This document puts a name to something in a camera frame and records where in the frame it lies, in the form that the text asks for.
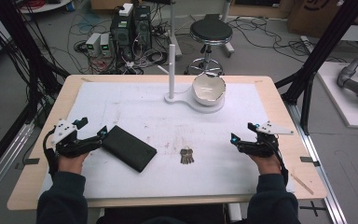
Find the thin wooden stick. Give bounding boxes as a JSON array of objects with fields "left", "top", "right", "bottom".
[{"left": 290, "top": 173, "right": 314, "bottom": 196}]

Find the black frame with cables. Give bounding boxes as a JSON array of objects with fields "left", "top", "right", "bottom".
[{"left": 0, "top": 0, "right": 72, "bottom": 185}]

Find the grey power supply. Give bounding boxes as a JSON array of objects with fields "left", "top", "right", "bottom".
[
  {"left": 85, "top": 32, "right": 103, "bottom": 58},
  {"left": 99, "top": 33, "right": 113, "bottom": 58}
]

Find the white metal post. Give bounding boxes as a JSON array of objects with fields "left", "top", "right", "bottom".
[
  {"left": 167, "top": 0, "right": 183, "bottom": 59},
  {"left": 221, "top": 0, "right": 236, "bottom": 59}
]

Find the black tape piece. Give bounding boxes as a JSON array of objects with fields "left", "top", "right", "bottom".
[
  {"left": 22, "top": 157, "right": 41, "bottom": 166},
  {"left": 299, "top": 156, "right": 322, "bottom": 168}
]

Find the black computer tower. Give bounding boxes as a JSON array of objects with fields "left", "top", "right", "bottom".
[
  {"left": 132, "top": 5, "right": 153, "bottom": 51},
  {"left": 109, "top": 11, "right": 135, "bottom": 63}
]

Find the black round stool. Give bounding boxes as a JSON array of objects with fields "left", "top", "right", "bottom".
[{"left": 185, "top": 13, "right": 234, "bottom": 76}]

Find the black frame post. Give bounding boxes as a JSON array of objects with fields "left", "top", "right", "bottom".
[{"left": 274, "top": 0, "right": 358, "bottom": 136}]

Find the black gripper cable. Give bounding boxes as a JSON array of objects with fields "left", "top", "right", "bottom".
[
  {"left": 42, "top": 130, "right": 60, "bottom": 179},
  {"left": 272, "top": 145, "right": 290, "bottom": 188}
]

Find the person's right hand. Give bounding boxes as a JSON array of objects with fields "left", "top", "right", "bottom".
[{"left": 248, "top": 153, "right": 282, "bottom": 176}]

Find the white platform board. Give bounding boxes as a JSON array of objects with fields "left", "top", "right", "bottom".
[{"left": 316, "top": 61, "right": 358, "bottom": 131}]

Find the bunch of keys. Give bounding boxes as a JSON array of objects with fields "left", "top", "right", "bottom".
[{"left": 179, "top": 146, "right": 196, "bottom": 165}]

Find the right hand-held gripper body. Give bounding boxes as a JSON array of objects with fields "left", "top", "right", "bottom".
[{"left": 237, "top": 120, "right": 295, "bottom": 159}]

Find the white table mat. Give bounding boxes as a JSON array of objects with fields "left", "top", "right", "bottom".
[{"left": 40, "top": 81, "right": 295, "bottom": 201}]

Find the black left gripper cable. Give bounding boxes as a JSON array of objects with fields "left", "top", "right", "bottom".
[{"left": 42, "top": 130, "right": 60, "bottom": 179}]

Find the brown cardboard box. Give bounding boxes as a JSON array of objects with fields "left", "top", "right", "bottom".
[{"left": 286, "top": 0, "right": 358, "bottom": 39}]

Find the black floor tape cross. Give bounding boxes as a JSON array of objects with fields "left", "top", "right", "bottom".
[{"left": 299, "top": 200, "right": 327, "bottom": 217}]

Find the aluminium rail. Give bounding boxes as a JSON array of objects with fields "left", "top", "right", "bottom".
[
  {"left": 0, "top": 122, "right": 35, "bottom": 207},
  {"left": 286, "top": 102, "right": 348, "bottom": 224}
]

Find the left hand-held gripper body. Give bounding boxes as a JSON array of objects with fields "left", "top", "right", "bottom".
[{"left": 50, "top": 119, "right": 103, "bottom": 159}]

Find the white box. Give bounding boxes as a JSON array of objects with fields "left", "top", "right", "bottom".
[{"left": 117, "top": 2, "right": 134, "bottom": 18}]

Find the white stand with pole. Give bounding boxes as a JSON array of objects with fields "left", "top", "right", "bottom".
[{"left": 157, "top": 43, "right": 226, "bottom": 115}]

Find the tangle of floor cables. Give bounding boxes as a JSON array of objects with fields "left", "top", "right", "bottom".
[{"left": 68, "top": 6, "right": 172, "bottom": 76}]

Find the person's left hand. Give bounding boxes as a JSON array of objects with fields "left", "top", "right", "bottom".
[{"left": 57, "top": 151, "right": 90, "bottom": 175}]

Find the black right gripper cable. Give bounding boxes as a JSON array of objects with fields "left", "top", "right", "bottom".
[{"left": 272, "top": 145, "right": 290, "bottom": 188}]

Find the black wallet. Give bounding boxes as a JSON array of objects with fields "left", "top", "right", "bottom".
[{"left": 101, "top": 124, "right": 158, "bottom": 174}]

